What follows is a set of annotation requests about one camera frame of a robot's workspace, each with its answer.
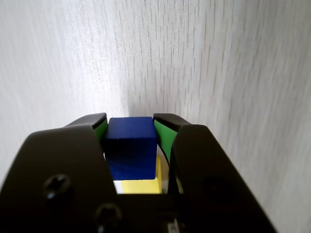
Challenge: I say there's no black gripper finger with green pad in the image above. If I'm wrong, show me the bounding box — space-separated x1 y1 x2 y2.
153 113 278 233

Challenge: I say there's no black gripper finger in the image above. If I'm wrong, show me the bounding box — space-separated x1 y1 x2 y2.
0 112 118 233

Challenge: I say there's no yellow cube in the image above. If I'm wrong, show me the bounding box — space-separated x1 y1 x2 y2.
121 156 164 195

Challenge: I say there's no blue cube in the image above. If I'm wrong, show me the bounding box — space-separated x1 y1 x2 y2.
104 116 158 182

